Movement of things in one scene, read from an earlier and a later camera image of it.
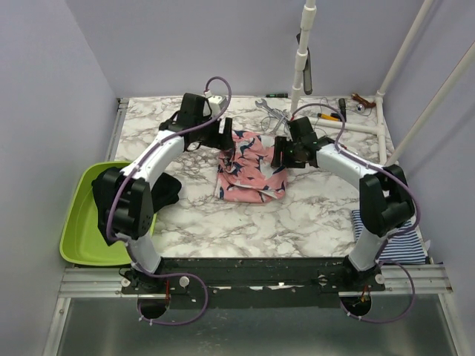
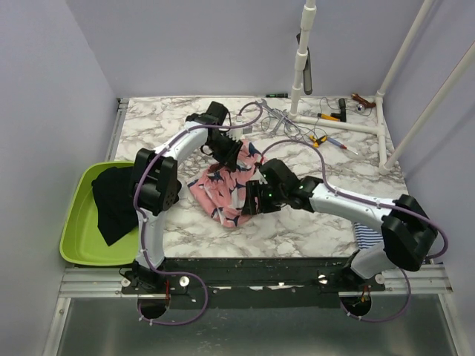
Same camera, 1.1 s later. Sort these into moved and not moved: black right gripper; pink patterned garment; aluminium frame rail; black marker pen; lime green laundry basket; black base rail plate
Moved: pink patterned garment; black right gripper
Not moved: black base rail plate; black marker pen; lime green laundry basket; aluminium frame rail
